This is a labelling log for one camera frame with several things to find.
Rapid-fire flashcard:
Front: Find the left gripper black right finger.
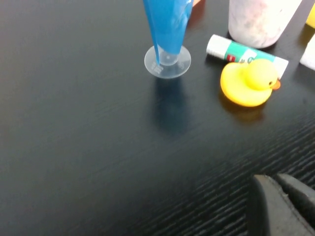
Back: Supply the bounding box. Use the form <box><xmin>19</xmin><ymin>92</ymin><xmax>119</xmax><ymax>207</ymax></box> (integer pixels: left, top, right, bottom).
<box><xmin>275</xmin><ymin>173</ymin><xmax>315</xmax><ymax>228</ymax></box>

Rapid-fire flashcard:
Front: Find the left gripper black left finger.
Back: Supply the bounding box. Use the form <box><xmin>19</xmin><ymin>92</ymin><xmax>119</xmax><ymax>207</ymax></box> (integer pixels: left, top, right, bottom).
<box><xmin>246</xmin><ymin>174</ymin><xmax>312</xmax><ymax>236</ymax></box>

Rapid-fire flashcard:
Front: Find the yellow rubber duck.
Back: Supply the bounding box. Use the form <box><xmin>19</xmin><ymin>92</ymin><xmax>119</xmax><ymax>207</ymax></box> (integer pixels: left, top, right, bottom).
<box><xmin>220</xmin><ymin>59</ymin><xmax>282</xmax><ymax>108</ymax></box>

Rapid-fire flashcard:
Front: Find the white cube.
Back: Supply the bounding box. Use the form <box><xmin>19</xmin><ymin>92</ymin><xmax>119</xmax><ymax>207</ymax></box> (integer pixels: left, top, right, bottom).
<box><xmin>299</xmin><ymin>34</ymin><xmax>315</xmax><ymax>71</ymax></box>

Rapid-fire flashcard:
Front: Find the white green glue stick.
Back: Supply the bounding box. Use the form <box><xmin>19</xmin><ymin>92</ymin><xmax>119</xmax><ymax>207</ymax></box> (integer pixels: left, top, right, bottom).
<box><xmin>206</xmin><ymin>34</ymin><xmax>289</xmax><ymax>80</ymax></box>

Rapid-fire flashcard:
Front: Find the pink plastic cup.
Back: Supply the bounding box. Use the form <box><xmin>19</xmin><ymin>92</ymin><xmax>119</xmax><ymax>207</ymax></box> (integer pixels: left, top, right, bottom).
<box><xmin>228</xmin><ymin>0</ymin><xmax>303</xmax><ymax>49</ymax></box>

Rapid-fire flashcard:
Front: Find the yellow cube chipped corner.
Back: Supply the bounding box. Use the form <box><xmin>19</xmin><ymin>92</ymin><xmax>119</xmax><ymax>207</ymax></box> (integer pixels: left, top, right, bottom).
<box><xmin>305</xmin><ymin>3</ymin><xmax>315</xmax><ymax>27</ymax></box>

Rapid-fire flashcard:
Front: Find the clear conical cup blue liner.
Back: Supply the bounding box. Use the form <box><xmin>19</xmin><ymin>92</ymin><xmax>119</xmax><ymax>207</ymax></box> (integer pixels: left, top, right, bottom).
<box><xmin>142</xmin><ymin>0</ymin><xmax>194</xmax><ymax>79</ymax></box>

